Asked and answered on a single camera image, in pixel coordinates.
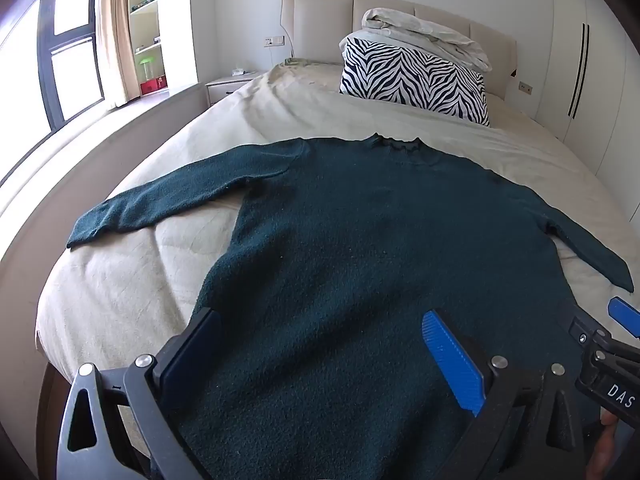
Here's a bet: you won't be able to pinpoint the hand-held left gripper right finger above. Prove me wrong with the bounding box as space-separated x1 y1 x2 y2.
421 310 586 480

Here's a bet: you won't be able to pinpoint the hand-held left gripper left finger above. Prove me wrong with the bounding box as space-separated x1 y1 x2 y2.
56 307 223 480

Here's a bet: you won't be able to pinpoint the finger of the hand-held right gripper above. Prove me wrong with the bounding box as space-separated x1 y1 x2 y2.
567 305 613 361
606 296 640 339

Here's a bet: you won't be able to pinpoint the dark green knit sweater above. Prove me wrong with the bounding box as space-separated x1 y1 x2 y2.
66 132 635 480

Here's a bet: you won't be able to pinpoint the person's right hand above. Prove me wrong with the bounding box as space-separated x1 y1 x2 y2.
586 408 623 480

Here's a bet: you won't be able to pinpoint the bed with beige sheet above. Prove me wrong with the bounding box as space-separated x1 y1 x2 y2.
34 57 640 461

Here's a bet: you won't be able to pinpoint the window sill ledge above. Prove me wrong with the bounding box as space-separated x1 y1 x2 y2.
0 82 208 261

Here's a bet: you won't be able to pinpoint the white wardrobe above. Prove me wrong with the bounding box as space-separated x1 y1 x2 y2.
532 0 640 201

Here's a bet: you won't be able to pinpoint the white nightstand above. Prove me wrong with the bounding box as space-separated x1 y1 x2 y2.
205 69 268 107

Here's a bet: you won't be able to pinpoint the zebra print pillow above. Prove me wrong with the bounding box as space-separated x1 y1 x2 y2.
339 30 492 127

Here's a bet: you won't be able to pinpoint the black framed window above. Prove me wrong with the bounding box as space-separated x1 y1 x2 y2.
0 0 106 186

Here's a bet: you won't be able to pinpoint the beige curtain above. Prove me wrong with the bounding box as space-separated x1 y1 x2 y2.
95 0 132 108

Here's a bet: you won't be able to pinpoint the folded white duvet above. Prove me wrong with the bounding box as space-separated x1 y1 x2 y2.
361 7 493 72

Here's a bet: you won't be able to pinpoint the white built-in bookshelf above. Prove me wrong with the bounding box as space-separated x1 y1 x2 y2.
127 0 168 98

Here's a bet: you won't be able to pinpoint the beige padded headboard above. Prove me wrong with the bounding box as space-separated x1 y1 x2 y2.
280 0 518 98

